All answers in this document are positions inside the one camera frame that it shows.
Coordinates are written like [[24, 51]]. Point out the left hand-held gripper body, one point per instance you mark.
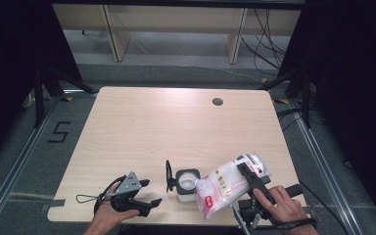
[[130, 185]]

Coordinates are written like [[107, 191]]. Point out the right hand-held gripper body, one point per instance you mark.
[[248, 212]]

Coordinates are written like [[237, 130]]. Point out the red and white spouted pouch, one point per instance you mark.
[[222, 189]]

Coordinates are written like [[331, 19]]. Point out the clear jar with black lid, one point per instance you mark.
[[186, 183]]

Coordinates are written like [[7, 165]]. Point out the person's right hand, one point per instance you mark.
[[282, 209]]

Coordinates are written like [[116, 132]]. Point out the person's left hand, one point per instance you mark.
[[105, 214]]

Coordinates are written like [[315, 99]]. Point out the person's dark clothing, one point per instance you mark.
[[182, 231]]

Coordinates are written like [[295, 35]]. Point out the grey tape strip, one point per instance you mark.
[[54, 204]]

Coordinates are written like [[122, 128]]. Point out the yellow floor tape piece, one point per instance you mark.
[[67, 98], [282, 101]]

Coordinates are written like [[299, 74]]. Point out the black metal stand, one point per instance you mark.
[[305, 98], [39, 98]]

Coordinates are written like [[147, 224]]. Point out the black curtain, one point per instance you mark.
[[355, 81], [13, 65]]

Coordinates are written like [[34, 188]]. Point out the light wooden shelf unit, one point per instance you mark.
[[176, 19]]

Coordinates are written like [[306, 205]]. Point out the aluminium floor rail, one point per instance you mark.
[[323, 169], [16, 169]]

